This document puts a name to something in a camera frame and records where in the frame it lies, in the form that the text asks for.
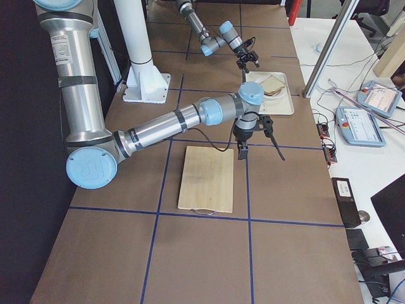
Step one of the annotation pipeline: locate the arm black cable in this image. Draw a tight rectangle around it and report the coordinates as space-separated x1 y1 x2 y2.
189 126 237 152

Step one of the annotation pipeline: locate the bread slice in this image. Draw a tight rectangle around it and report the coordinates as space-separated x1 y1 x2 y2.
264 88 282 97
260 75 284 92

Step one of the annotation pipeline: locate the white camera mast base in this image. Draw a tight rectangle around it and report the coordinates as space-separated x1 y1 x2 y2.
123 61 171 104

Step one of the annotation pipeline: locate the black box with label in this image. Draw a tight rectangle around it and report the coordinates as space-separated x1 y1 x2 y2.
331 177 361 228

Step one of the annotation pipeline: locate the teach pendant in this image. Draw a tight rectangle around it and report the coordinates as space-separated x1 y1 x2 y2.
357 80 402 118
336 106 386 147

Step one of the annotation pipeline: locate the far teach pendant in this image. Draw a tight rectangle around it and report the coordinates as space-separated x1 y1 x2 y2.
357 80 402 118

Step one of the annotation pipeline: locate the aluminium frame post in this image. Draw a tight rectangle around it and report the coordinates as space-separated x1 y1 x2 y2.
303 0 359 99

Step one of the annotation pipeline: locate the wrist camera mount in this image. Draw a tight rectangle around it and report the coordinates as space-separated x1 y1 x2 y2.
256 115 273 138
244 37 256 48

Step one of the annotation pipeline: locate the near teach pendant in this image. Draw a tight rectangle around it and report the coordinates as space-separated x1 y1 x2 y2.
336 106 386 147

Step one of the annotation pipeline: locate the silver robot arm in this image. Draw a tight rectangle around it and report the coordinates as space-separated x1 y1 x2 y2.
176 0 259 73
33 1 264 189

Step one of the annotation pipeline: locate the metal cutting board handle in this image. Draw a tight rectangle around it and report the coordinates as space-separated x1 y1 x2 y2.
191 209 218 216

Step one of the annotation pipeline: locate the white camera mast pole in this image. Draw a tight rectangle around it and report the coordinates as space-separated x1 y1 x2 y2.
114 0 152 65

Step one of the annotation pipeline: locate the wooden cutting board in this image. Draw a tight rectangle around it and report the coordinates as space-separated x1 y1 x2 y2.
178 146 234 213

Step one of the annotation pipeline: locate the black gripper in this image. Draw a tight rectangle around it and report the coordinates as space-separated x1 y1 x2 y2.
233 118 258 160
235 44 259 73

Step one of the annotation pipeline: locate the black monitor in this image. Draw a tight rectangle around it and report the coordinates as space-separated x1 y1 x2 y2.
371 176 404 258

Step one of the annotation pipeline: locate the white round plate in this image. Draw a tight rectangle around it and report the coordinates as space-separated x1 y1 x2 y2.
246 74 287 99

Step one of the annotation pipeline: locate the orange connector block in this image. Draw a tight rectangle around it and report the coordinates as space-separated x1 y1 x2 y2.
316 122 330 139
322 143 337 165

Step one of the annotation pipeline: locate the cream bear serving tray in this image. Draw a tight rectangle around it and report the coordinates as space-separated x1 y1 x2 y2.
246 72 294 115

